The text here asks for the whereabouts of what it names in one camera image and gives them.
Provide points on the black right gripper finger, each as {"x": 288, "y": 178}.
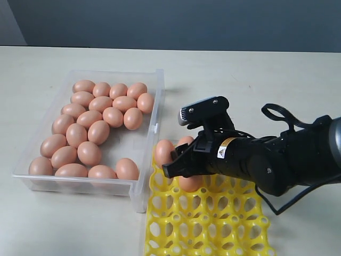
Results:
{"x": 182, "y": 152}

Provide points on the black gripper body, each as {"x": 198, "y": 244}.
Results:
{"x": 216, "y": 151}

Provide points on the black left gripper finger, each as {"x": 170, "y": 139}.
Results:
{"x": 197, "y": 166}

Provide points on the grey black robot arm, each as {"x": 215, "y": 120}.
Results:
{"x": 307, "y": 157}

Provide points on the yellow plastic egg tray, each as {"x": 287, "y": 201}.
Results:
{"x": 223, "y": 217}

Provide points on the clear plastic egg bin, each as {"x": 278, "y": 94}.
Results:
{"x": 122, "y": 143}

